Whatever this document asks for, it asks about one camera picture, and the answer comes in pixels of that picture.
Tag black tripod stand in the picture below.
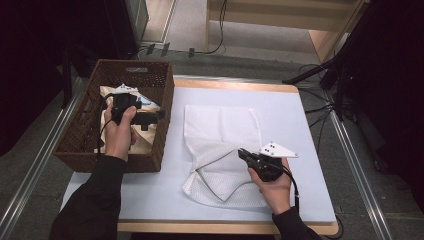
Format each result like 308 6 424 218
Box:
281 13 371 122

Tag right hand-held gripper cable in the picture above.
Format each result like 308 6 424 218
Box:
279 162 301 214

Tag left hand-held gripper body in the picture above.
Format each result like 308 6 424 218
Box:
111 83 158 127

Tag hand-held gripper cable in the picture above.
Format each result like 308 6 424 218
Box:
279 162 301 214
96 92 116 155

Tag black hanging cable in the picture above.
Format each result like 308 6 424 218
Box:
194 0 229 56

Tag person's left hand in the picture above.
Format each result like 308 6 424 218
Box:
103 101 138 163

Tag white mesh laundry bag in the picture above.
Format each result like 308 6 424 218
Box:
181 103 268 210

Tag wooden table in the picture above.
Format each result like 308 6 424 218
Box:
116 77 340 236

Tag cream shirt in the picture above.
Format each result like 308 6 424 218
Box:
98 84 162 156

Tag white table mat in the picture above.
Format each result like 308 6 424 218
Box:
60 86 338 224

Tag brown wicker basket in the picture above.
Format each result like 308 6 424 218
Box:
52 58 176 174

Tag light wooden shelf unit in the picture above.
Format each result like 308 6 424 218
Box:
204 0 369 64

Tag person's right hand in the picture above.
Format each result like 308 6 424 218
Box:
247 159 294 216

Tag metal floor rail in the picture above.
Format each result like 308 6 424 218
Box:
328 109 395 240
0 77 88 235

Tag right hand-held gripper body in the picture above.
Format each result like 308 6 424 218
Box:
247 141 300 183

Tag left hand-held gripper cable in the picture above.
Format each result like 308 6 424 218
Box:
96 92 116 155

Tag dark cabinet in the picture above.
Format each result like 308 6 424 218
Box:
103 0 150 60

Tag black floor cables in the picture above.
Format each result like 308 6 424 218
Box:
297 62 336 155

